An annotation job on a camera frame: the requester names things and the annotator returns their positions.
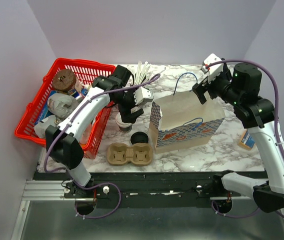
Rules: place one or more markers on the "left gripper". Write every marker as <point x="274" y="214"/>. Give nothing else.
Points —
<point x="127" y="116"/>

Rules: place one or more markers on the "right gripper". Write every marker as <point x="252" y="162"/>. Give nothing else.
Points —
<point x="199" y="90"/>

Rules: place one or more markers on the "black paper coffee cup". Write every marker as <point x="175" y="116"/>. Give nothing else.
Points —
<point x="125" y="127"/>

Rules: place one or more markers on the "blue checkered paper bag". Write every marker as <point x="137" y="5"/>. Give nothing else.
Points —
<point x="179" y="121"/>

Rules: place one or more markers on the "black plastic cup lid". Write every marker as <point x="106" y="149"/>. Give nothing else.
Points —
<point x="139" y="137"/>

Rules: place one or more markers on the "white plastic cup lid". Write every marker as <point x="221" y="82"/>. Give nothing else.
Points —
<point x="118" y="120"/>

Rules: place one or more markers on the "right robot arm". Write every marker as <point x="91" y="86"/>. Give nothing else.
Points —
<point x="259" y="116"/>

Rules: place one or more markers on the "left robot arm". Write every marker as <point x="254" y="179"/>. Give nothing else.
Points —
<point x="62" y="142"/>

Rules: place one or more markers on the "bundle of white straws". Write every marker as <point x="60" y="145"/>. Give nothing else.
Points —
<point x="141" y="76"/>

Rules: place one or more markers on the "red blue drink can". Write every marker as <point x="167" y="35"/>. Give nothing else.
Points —
<point x="79" y="95"/>

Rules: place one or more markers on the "red plastic basket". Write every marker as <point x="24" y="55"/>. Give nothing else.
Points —
<point x="86" y="71"/>

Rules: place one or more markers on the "cardboard cup carrier tray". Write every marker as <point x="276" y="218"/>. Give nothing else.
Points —
<point x="139" y="154"/>

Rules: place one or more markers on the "grey paper food bag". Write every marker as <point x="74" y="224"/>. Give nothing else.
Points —
<point x="61" y="105"/>

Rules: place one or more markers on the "brown round bread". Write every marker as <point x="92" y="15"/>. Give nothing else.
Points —
<point x="64" y="81"/>

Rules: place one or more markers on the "white printed food bag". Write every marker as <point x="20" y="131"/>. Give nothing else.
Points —
<point x="43" y="124"/>

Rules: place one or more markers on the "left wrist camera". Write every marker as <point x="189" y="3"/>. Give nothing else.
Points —
<point x="142" y="96"/>

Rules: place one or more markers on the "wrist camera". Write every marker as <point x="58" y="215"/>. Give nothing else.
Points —
<point x="211" y="71"/>
<point x="142" y="96"/>

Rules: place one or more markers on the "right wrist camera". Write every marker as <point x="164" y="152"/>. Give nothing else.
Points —
<point x="211" y="71"/>

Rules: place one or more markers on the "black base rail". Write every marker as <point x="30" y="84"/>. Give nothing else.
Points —
<point x="145" y="190"/>

